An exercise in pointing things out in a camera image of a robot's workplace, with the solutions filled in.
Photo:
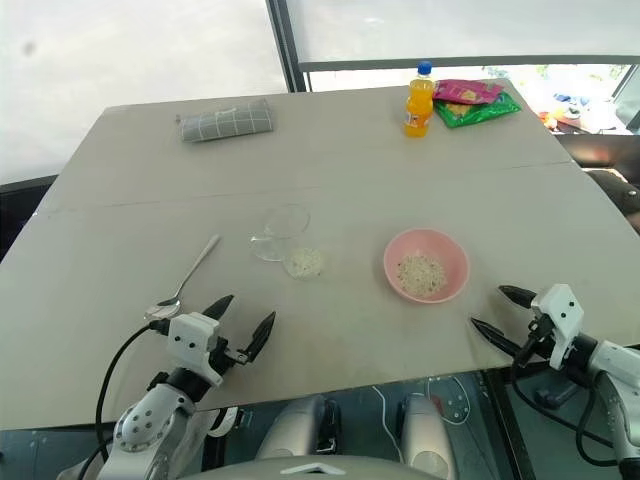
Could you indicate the orange soda bottle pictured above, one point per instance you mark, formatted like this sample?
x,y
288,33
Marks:
x,y
419,107

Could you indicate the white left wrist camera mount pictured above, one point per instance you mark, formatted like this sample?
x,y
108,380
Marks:
x,y
192,340

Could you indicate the grey robot torso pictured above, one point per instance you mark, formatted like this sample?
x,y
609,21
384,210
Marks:
x,y
300,470

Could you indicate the pink snack packet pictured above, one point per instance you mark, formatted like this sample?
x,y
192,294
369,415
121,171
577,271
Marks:
x,y
467,91

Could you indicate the silver left robot leg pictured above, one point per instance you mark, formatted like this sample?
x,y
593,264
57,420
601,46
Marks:
x,y
300,425

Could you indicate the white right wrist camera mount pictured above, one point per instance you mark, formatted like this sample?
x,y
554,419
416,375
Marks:
x,y
565,320

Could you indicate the silver metal spoon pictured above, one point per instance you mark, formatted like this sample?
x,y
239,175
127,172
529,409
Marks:
x,y
192,272

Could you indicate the pink bowl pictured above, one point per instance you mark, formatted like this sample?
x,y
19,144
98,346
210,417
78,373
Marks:
x,y
450,255

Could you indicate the dark window frame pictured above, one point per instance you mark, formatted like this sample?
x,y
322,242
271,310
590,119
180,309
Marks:
x,y
292,55

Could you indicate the grey checked pouch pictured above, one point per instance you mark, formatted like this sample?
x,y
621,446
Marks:
x,y
225,122

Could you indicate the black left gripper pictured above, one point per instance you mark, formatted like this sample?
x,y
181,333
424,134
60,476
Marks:
x,y
222,356

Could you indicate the black monitor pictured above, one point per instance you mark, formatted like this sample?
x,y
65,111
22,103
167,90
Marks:
x,y
22,210

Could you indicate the clear glass cup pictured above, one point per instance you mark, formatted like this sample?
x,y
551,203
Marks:
x,y
285,222

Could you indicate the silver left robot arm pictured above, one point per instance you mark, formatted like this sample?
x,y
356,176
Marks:
x,y
150,425

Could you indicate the green snack packet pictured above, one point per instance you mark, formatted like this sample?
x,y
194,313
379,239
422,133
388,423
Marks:
x,y
480,114

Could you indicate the silver robot leg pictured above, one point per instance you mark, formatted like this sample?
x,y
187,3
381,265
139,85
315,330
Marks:
x,y
425,435
300,425

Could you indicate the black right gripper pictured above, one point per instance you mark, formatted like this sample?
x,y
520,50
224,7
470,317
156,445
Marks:
x,y
539,337

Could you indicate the silver right robot leg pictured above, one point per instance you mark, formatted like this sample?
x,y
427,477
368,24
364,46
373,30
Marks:
x,y
425,435

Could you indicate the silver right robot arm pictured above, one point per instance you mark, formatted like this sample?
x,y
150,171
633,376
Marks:
x,y
617,380

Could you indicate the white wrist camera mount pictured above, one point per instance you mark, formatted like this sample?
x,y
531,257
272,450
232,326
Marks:
x,y
565,320
192,340

